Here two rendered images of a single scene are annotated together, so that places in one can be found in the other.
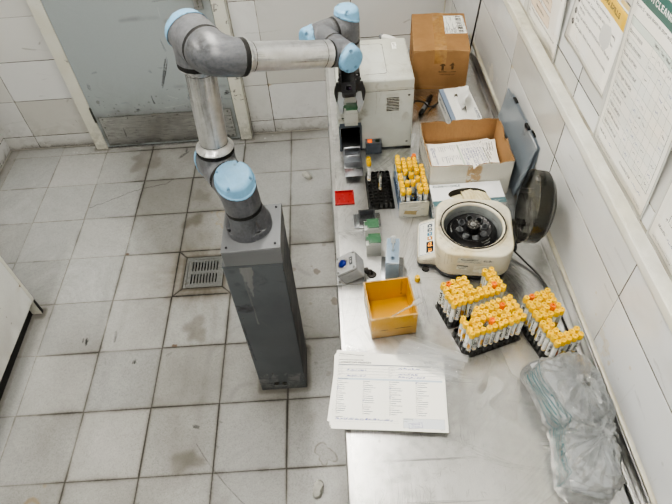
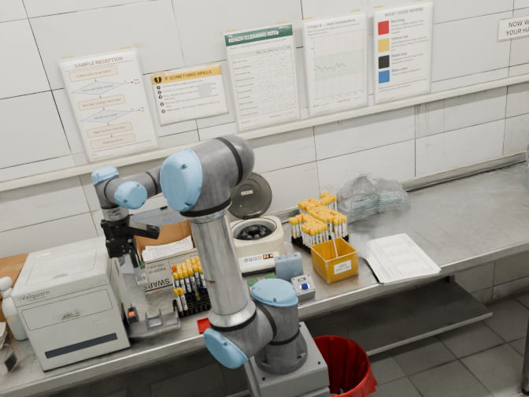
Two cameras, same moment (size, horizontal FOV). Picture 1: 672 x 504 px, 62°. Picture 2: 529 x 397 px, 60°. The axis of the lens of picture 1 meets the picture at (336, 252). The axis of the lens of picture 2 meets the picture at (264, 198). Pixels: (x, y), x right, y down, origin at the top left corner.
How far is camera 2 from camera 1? 197 cm
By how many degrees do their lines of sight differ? 80
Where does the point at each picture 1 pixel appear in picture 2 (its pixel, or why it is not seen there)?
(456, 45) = (18, 260)
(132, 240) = not seen: outside the picture
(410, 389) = (387, 249)
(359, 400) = (412, 264)
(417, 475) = (438, 239)
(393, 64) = (81, 247)
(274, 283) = not seen: hidden behind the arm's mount
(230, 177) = (278, 287)
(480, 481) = (422, 224)
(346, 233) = not seen: hidden behind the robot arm
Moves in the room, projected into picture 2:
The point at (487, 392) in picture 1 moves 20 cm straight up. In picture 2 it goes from (368, 230) to (365, 188)
